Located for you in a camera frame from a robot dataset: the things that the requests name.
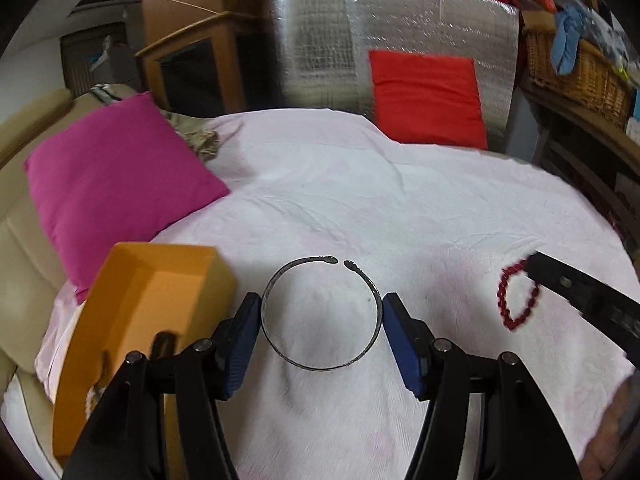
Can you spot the grey box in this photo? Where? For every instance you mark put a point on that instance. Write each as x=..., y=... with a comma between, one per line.
x=112, y=60

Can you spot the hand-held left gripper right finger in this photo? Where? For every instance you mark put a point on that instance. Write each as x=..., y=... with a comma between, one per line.
x=404, y=347

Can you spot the patterned cloth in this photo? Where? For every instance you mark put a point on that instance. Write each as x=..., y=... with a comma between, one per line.
x=197, y=137

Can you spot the silver bangle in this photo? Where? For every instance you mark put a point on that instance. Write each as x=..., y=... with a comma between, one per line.
x=326, y=260

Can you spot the pink cushion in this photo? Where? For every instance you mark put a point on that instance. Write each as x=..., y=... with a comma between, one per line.
x=115, y=185

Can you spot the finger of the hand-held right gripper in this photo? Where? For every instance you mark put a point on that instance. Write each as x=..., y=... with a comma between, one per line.
x=585, y=295

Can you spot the wooden shelf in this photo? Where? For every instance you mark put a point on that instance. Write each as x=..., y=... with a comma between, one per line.
x=575, y=150

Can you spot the silver foil sheet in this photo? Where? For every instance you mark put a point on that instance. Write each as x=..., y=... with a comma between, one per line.
x=320, y=45

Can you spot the cream leather sofa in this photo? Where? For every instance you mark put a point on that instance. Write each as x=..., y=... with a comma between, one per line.
x=25, y=270

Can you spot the wicker basket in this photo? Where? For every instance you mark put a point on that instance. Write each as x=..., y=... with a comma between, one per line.
x=580, y=75

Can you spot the red cushion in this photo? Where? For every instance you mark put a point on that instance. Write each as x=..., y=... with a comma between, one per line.
x=425, y=100

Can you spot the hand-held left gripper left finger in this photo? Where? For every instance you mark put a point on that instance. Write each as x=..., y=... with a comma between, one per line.
x=245, y=345

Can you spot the blue cloth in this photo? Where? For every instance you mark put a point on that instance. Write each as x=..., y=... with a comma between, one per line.
x=565, y=40

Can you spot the orange box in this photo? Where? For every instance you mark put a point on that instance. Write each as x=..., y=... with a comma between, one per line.
x=150, y=290

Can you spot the person's right forearm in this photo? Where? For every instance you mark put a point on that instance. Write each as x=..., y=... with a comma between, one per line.
x=617, y=425

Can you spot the wooden cabinet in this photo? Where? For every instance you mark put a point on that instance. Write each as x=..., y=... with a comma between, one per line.
x=200, y=70

